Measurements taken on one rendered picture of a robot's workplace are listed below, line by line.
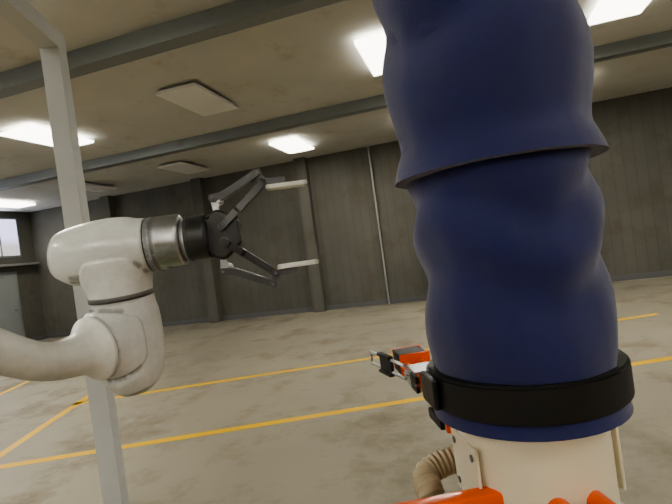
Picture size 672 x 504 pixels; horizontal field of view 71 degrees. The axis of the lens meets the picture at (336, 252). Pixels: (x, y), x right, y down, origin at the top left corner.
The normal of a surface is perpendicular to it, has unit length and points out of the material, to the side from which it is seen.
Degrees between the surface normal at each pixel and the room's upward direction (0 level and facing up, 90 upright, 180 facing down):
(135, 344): 95
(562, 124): 66
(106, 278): 100
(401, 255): 90
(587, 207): 71
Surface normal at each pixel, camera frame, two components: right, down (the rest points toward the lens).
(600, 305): 0.37, -0.29
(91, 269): 0.11, 0.23
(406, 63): -0.85, -0.11
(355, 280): -0.27, 0.04
